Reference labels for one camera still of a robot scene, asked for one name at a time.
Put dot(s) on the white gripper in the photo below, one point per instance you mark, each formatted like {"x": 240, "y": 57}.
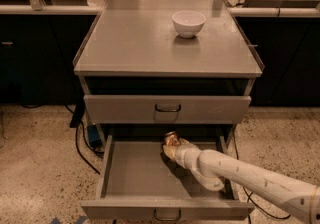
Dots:
{"x": 183, "y": 155}

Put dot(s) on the blue power adapter box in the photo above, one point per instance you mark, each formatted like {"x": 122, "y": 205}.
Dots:
{"x": 93, "y": 136}

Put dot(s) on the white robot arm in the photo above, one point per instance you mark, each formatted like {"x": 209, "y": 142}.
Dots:
{"x": 209, "y": 167}

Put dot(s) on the closed upper grey drawer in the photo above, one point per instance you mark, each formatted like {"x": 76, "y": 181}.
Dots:
{"x": 151, "y": 109}

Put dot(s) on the open middle grey drawer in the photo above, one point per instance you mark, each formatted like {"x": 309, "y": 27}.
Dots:
{"x": 139, "y": 182}

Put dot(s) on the crushed orange soda can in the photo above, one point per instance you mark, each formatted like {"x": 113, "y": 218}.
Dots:
{"x": 172, "y": 139}

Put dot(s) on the grey metal drawer cabinet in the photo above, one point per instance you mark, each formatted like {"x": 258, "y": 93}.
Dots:
{"x": 134, "y": 49}

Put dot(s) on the white ceramic bowl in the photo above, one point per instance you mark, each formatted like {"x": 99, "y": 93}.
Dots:
{"x": 188, "y": 23}

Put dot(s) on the black counter with white rail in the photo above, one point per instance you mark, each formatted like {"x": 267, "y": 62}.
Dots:
{"x": 36, "y": 54}

